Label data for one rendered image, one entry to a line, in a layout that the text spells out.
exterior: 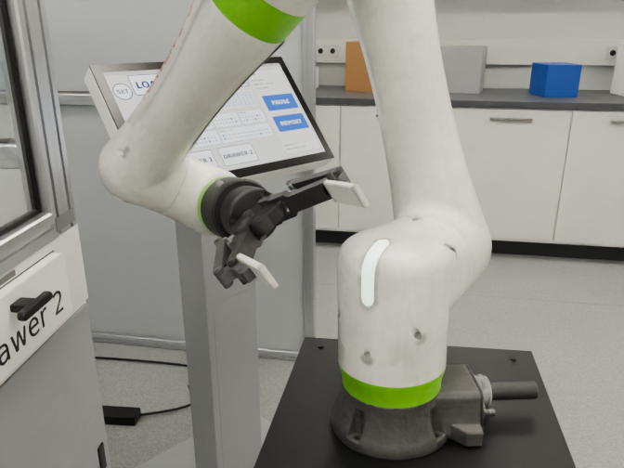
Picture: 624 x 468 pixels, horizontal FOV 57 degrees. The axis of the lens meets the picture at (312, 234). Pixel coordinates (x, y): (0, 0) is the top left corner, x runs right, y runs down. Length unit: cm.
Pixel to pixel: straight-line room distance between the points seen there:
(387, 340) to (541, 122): 279
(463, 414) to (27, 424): 65
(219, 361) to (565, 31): 315
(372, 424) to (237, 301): 86
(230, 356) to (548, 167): 232
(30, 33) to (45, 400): 57
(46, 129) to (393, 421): 68
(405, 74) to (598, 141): 274
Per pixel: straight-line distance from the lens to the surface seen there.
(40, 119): 99
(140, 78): 131
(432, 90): 76
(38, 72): 100
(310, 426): 76
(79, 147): 237
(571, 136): 340
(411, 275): 61
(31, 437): 103
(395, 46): 76
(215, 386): 158
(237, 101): 139
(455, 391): 72
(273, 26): 68
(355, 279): 62
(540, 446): 76
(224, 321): 150
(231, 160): 128
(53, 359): 105
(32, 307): 87
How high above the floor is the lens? 127
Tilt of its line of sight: 20 degrees down
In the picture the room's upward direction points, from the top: straight up
